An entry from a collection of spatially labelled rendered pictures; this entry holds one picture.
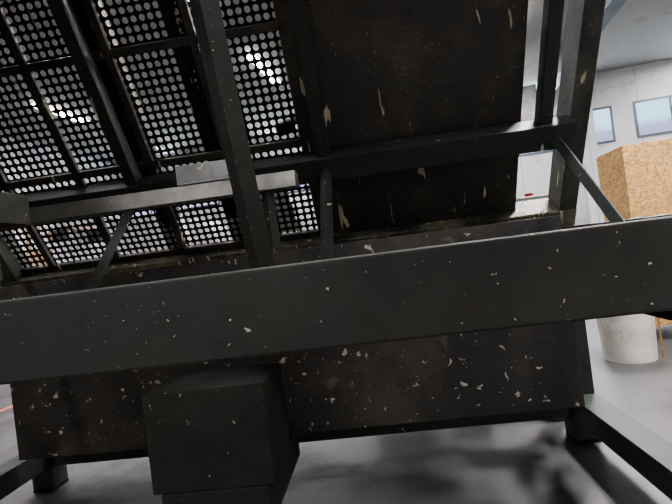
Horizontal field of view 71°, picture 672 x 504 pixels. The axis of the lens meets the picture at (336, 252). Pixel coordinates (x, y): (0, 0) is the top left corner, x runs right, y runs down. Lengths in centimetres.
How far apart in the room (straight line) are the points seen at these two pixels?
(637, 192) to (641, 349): 103
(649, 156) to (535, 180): 762
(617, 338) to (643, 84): 940
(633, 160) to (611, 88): 835
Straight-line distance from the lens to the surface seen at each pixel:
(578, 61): 166
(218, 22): 108
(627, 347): 305
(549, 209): 185
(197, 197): 126
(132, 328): 54
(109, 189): 174
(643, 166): 356
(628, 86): 1195
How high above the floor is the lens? 79
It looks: level
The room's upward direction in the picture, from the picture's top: 7 degrees counter-clockwise
